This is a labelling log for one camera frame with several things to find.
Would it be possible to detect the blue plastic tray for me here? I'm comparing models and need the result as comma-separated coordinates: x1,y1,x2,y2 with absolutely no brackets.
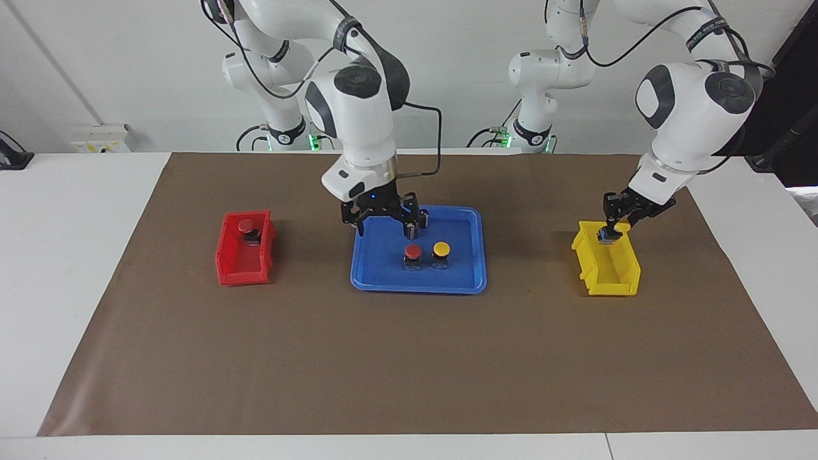
350,204,488,295

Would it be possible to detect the yellow plastic bin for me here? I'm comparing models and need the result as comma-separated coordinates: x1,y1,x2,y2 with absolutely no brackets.
571,220,641,296

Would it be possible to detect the red plastic bin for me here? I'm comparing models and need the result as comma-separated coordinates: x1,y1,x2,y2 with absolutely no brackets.
215,211,277,286

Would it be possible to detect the brown table mat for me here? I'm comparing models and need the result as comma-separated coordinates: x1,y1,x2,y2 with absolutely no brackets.
37,152,818,437

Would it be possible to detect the black tripod leg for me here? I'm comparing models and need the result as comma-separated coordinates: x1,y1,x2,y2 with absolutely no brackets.
748,121,818,173

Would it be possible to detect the black panel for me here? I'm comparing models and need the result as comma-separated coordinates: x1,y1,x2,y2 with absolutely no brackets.
745,0,818,187

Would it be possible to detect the black clamp stand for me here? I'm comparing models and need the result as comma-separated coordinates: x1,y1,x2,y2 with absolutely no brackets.
0,131,34,170

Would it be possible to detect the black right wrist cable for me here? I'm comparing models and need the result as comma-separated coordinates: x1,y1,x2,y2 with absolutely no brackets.
393,99,444,177

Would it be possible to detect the black left base cable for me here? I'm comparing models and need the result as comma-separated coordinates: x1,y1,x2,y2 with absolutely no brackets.
465,102,521,149

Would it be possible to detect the black base cable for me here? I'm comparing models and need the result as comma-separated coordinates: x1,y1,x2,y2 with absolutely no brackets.
465,102,521,149
235,123,272,152

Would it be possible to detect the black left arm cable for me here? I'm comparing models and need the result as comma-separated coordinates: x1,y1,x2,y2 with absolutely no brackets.
578,0,707,68

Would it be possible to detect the black right base cable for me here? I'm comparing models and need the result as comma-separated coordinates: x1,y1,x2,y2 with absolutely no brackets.
235,123,272,152

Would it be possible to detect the white wall socket box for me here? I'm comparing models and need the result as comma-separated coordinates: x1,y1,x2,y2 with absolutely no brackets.
69,123,132,154

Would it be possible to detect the white wall cable duct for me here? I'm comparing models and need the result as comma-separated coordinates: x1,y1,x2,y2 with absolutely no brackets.
5,0,106,127

